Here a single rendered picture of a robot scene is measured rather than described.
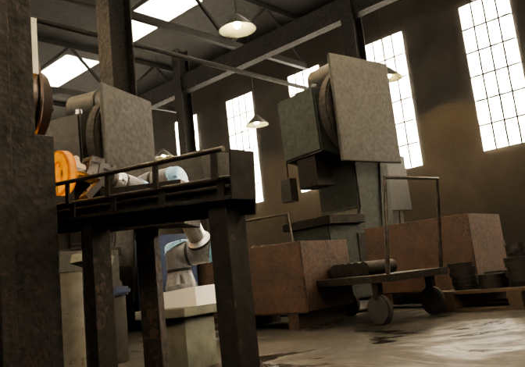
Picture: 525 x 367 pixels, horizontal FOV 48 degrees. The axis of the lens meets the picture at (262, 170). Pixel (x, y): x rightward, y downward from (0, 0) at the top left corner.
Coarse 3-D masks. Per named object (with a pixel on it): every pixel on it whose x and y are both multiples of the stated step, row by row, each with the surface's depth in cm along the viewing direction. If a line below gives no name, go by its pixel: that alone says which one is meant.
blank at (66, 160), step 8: (56, 152) 203; (64, 152) 200; (56, 160) 203; (64, 160) 199; (72, 160) 199; (56, 168) 205; (64, 168) 199; (72, 168) 198; (56, 176) 205; (64, 176) 199; (72, 176) 198; (72, 184) 199; (56, 192) 202; (64, 192) 200
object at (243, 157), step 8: (232, 152) 125; (240, 152) 127; (248, 152) 129; (232, 160) 125; (240, 160) 127; (248, 160) 129; (232, 168) 125; (240, 168) 127; (248, 168) 128; (232, 176) 125; (240, 176) 126; (248, 176) 128; (232, 184) 124; (240, 184) 126; (248, 184) 128; (232, 192) 124; (240, 192) 126; (248, 192) 128
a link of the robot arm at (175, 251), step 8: (184, 240) 281; (168, 248) 278; (176, 248) 277; (184, 248) 276; (168, 256) 278; (176, 256) 276; (184, 256) 275; (168, 264) 277; (176, 264) 276; (184, 264) 277
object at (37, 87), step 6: (36, 78) 201; (36, 84) 201; (42, 84) 201; (36, 90) 200; (42, 90) 201; (36, 96) 200; (42, 96) 201; (36, 102) 200; (42, 102) 201; (36, 108) 200; (36, 114) 201; (36, 120) 201; (36, 126) 201; (36, 132) 202
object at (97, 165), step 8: (88, 160) 210; (96, 160) 211; (104, 160) 213; (88, 168) 208; (96, 168) 210; (104, 168) 214; (112, 168) 217; (80, 176) 210; (112, 176) 215; (112, 184) 215
